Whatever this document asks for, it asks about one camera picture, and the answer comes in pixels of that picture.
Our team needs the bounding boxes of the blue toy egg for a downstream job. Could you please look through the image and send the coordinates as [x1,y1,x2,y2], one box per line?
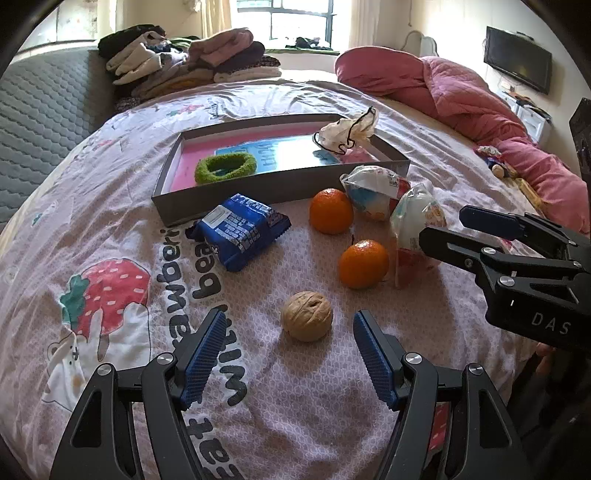
[340,165,411,221]

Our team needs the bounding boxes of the grey cardboard box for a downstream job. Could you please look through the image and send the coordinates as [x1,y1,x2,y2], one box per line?
[151,113,411,227]

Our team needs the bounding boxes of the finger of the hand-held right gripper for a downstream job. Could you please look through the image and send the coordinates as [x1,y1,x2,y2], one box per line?
[459,205,583,261]
[418,226,509,278]

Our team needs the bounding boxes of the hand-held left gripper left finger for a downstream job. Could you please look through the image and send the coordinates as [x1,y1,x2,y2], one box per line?
[48,308,228,480]

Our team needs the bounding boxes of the white face mask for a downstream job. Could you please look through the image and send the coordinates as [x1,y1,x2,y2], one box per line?
[314,107,379,153]

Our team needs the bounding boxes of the white cabinet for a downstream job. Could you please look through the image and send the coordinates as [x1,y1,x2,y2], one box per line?
[501,90,552,144]

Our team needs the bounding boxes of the blue cookie packet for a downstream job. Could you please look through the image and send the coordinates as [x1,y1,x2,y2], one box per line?
[185,194,291,272]

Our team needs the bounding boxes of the white red toy egg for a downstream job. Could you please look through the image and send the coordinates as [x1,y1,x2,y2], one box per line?
[389,182,448,289]

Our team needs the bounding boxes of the wall television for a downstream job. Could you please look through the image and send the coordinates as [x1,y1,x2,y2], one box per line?
[483,26,553,95]

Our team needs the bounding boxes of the green hair scrunchie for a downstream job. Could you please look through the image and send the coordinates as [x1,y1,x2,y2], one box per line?
[194,154,257,186]

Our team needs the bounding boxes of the floral painted wall panel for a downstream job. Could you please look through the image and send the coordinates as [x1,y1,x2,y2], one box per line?
[18,0,116,49]

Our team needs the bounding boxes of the window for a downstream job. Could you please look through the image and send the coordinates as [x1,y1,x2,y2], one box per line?
[235,0,338,42]

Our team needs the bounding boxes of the walnut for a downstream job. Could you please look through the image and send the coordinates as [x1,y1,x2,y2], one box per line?
[281,291,334,342]

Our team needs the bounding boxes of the strawberry printed bed sheet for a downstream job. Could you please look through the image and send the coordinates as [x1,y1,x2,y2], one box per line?
[0,78,573,480]

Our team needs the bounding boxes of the grey quilted headboard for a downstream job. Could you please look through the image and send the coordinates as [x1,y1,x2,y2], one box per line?
[0,46,116,232]

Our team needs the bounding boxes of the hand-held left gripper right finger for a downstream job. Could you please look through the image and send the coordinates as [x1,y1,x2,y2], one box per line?
[353,309,532,480]

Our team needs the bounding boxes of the orange tangerine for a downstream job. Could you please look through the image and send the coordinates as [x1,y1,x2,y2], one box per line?
[338,239,390,289]
[309,188,354,234]

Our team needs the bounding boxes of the cream curtain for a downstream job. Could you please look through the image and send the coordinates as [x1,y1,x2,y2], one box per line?
[348,0,393,49]
[201,0,232,38]

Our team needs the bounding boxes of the white chair back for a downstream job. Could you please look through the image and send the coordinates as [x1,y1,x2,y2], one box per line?
[406,30,439,58]

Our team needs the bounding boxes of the small wrapped candies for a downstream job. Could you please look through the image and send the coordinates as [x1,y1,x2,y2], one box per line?
[475,145,520,181]

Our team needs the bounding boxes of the dark clothes on windowsill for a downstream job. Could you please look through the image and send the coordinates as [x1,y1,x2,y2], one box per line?
[286,37,331,51]

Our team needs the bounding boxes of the pile of folded clothes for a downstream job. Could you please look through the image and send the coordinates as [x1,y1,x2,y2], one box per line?
[98,25,282,100]

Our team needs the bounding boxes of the pink quilt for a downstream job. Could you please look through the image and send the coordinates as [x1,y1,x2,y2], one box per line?
[335,46,591,236]

